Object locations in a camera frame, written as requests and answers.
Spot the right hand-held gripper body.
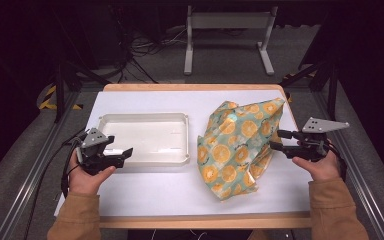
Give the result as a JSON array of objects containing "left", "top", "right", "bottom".
[{"left": 292, "top": 116, "right": 351, "bottom": 164}]

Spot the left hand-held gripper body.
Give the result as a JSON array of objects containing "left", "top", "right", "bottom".
[{"left": 75, "top": 127, "right": 116, "bottom": 176}]

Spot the orange slice print cloth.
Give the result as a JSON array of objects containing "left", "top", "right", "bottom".
[{"left": 196, "top": 97, "right": 286, "bottom": 202}]

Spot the person's right hand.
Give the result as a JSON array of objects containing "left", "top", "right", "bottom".
[{"left": 291, "top": 149, "right": 343, "bottom": 183}]

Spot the person's left hand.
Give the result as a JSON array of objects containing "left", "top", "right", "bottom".
[{"left": 67, "top": 149, "right": 117, "bottom": 196}]

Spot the white plastic tray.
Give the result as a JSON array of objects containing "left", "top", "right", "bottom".
[{"left": 97, "top": 112, "right": 191, "bottom": 168}]

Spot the white table mat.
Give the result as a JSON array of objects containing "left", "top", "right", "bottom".
[{"left": 53, "top": 89, "right": 313, "bottom": 217}]

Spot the black tripod stand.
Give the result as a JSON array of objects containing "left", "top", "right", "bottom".
[
  {"left": 52, "top": 59, "right": 112, "bottom": 124},
  {"left": 279, "top": 59, "right": 340, "bottom": 123}
]

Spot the yellow black hazard tape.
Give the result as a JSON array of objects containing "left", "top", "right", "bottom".
[{"left": 38, "top": 84, "right": 84, "bottom": 111}]

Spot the grey metal stand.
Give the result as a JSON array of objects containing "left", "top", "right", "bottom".
[{"left": 183, "top": 4, "right": 279, "bottom": 76}]

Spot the right hand-held gripper cable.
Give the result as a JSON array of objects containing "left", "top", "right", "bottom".
[{"left": 324, "top": 139, "right": 348, "bottom": 182}]

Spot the aluminium rail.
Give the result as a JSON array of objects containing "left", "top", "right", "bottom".
[
  {"left": 313, "top": 91, "right": 384, "bottom": 240},
  {"left": 0, "top": 91, "right": 82, "bottom": 240}
]

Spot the bundle of floor cables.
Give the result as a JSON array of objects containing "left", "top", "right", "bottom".
[{"left": 111, "top": 24, "right": 188, "bottom": 84}]

